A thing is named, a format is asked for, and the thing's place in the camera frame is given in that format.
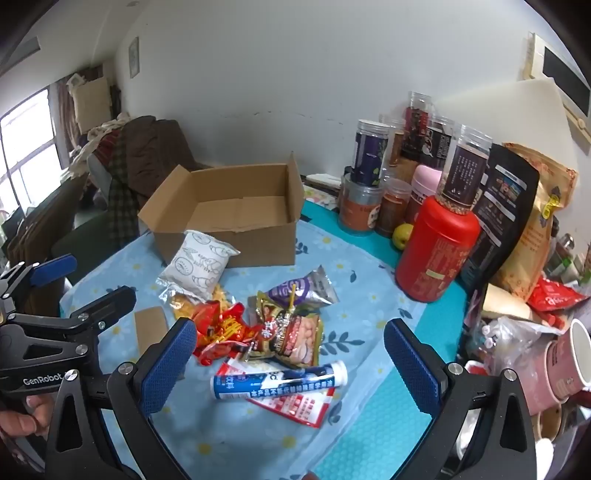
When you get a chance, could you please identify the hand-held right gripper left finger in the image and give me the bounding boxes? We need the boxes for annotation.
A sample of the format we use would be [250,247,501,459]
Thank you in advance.
[44,318,199,480]

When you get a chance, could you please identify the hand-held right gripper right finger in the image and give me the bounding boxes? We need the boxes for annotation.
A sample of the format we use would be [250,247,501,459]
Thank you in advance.
[383,318,539,480]

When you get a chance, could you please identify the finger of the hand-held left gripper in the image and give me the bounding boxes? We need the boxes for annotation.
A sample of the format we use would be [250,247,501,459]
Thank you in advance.
[11,285,137,360]
[0,254,78,315]

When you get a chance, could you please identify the cardboard piece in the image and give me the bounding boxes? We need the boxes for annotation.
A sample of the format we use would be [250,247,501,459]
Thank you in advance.
[134,307,169,356]

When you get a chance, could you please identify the yellow snack packet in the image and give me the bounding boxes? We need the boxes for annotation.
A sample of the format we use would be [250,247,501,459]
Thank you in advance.
[159,284,232,324]

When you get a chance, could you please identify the red snack packet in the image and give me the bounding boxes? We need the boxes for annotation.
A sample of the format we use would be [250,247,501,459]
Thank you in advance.
[191,300,259,365]

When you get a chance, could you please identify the white bread packet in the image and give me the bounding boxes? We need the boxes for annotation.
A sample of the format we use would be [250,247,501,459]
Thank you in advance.
[156,230,242,301]

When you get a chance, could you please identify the blue white tube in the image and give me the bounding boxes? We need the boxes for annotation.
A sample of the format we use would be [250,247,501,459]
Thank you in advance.
[211,360,348,401]

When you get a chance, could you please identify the red white packet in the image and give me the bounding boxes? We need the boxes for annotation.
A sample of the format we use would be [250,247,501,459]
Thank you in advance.
[217,357,335,429]

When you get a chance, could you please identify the brown peanut snack packet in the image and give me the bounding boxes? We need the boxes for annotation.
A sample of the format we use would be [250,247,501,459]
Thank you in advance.
[249,291,324,367]

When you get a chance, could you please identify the purple silver snack packet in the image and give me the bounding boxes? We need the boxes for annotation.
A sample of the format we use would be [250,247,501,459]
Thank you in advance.
[256,265,340,308]

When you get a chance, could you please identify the brown cardboard box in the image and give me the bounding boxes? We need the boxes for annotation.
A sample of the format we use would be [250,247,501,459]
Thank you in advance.
[137,151,306,268]

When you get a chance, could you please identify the person's left hand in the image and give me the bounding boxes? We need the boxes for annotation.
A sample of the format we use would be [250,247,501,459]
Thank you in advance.
[0,393,57,439]

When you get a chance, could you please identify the stacked brown cardboard sheets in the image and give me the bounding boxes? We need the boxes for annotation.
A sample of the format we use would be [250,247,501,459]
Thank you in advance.
[4,175,88,315]

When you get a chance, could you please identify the dark green chair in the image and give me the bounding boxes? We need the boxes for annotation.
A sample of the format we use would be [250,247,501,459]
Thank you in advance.
[51,212,139,278]

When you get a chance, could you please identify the green plaid cloth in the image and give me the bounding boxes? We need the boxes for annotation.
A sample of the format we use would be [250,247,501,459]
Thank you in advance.
[104,134,139,241]

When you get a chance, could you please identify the grey cloth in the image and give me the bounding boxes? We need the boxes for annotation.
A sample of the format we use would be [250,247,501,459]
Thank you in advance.
[88,154,116,199]

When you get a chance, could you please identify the small beige box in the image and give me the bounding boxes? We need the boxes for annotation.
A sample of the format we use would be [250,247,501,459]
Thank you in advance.
[482,284,532,319]

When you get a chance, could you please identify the red canister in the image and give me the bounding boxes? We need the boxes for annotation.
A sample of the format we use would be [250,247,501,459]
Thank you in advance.
[394,194,482,303]

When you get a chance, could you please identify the window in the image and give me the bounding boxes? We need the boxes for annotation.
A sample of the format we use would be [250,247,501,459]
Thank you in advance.
[0,88,61,208]

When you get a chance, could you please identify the yellow green fruit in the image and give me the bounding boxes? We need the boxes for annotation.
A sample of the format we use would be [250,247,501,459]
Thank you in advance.
[392,223,414,251]

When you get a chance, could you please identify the red plaid cloth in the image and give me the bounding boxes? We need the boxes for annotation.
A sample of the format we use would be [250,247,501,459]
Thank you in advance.
[99,134,121,162]

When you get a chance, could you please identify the pink paper cup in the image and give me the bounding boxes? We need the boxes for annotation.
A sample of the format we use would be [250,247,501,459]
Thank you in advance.
[524,318,591,418]

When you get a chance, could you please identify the teal table mat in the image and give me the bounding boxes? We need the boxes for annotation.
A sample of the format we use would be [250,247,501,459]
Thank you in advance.
[300,200,467,480]

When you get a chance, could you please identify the brown jacket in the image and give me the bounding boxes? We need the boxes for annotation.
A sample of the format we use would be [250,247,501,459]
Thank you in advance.
[121,115,213,199]

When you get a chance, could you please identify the cream cloth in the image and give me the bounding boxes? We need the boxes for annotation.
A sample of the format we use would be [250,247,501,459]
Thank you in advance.
[88,113,134,153]

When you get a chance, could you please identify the brown curtain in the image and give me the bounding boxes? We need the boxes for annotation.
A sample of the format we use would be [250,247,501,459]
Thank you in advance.
[48,76,81,153]

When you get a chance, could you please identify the red plastic packet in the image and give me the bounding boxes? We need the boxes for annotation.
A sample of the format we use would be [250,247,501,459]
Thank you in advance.
[526,276,587,333]

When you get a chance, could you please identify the clear jar red spice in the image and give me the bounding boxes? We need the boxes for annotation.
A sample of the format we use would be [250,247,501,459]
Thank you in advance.
[375,178,413,238]

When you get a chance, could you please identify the clear jar orange label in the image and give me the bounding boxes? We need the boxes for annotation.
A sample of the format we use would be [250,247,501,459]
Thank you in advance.
[338,174,384,236]

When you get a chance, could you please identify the pink bottle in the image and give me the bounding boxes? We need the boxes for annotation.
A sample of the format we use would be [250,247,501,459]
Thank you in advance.
[409,164,446,227]

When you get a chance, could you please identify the yellow brown paper bag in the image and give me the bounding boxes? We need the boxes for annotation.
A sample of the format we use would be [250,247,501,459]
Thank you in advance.
[489,142,579,303]

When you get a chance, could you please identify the black snack bag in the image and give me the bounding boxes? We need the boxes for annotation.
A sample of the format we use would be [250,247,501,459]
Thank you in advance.
[459,143,541,296]

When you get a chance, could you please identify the clear jar dark brown label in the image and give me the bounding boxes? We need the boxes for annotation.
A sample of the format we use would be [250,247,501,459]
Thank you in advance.
[436,124,494,215]

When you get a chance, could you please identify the white black device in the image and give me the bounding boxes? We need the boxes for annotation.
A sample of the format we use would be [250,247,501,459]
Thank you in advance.
[305,173,345,204]

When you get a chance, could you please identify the clear jar purple label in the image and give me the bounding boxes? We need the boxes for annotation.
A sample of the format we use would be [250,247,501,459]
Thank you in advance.
[350,119,391,188]

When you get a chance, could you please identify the clear jar brown contents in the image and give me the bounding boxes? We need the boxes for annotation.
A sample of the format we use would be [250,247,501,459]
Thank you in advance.
[379,114,407,169]

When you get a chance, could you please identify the clear jar black label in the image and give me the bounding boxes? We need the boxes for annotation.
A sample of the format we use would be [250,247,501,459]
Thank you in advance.
[418,115,455,174]

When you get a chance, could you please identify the tall clear jar red contents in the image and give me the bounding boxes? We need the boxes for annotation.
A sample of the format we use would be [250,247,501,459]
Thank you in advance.
[401,91,437,162]

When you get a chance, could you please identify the white foam board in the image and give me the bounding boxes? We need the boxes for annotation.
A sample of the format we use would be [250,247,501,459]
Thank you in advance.
[434,76,580,171]

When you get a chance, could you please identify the cream framed dark board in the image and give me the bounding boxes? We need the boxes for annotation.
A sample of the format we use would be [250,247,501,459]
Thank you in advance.
[524,32,591,155]

